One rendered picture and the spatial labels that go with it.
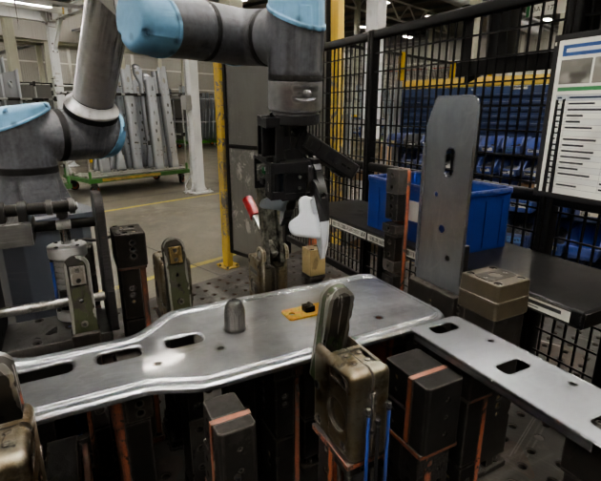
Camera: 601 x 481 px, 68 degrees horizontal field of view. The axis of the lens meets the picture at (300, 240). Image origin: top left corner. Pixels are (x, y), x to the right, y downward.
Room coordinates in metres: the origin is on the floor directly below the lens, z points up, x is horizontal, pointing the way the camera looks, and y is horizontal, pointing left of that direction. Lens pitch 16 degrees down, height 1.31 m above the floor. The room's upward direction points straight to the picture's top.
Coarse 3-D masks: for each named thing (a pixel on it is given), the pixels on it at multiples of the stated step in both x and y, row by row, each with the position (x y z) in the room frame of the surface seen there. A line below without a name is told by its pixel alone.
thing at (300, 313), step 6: (300, 306) 0.69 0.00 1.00; (306, 306) 0.67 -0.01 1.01; (312, 306) 0.67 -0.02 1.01; (318, 306) 0.69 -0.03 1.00; (282, 312) 0.66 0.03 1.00; (288, 312) 0.66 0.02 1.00; (294, 312) 0.66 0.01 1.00; (300, 312) 0.66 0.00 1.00; (306, 312) 0.66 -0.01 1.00; (312, 312) 0.66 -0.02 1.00; (288, 318) 0.64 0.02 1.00; (294, 318) 0.64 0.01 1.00; (300, 318) 0.64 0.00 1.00
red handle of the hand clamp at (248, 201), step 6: (246, 198) 0.89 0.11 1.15; (252, 198) 0.90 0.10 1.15; (246, 204) 0.88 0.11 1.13; (252, 204) 0.88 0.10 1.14; (252, 210) 0.87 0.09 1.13; (258, 210) 0.87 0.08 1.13; (252, 216) 0.86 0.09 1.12; (258, 216) 0.86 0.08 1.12; (258, 222) 0.84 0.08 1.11; (258, 228) 0.84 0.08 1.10; (270, 240) 0.81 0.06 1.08; (270, 246) 0.80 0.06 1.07; (270, 252) 0.79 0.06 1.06; (276, 252) 0.79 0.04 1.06
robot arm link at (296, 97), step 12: (276, 84) 0.63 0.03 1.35; (288, 84) 0.62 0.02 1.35; (300, 84) 0.62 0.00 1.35; (312, 84) 0.63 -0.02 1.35; (276, 96) 0.63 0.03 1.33; (288, 96) 0.62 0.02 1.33; (300, 96) 0.63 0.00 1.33; (312, 96) 0.63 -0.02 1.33; (276, 108) 0.63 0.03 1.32; (288, 108) 0.62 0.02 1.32; (300, 108) 0.62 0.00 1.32; (312, 108) 0.63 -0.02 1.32
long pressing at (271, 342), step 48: (288, 288) 0.76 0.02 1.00; (384, 288) 0.77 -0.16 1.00; (144, 336) 0.59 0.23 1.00; (240, 336) 0.59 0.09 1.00; (288, 336) 0.59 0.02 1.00; (384, 336) 0.60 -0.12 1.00; (48, 384) 0.47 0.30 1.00; (96, 384) 0.47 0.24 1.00; (144, 384) 0.47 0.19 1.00; (192, 384) 0.47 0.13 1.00
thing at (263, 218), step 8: (264, 176) 0.80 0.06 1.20; (264, 192) 0.81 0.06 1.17; (264, 216) 0.79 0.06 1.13; (272, 216) 0.81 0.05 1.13; (264, 224) 0.79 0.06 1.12; (272, 224) 0.80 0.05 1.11; (264, 232) 0.79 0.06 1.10; (272, 232) 0.80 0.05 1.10; (280, 232) 0.80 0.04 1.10; (264, 240) 0.78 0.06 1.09; (280, 240) 0.80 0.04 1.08; (264, 248) 0.78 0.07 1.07; (280, 248) 0.79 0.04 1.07; (280, 256) 0.79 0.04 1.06
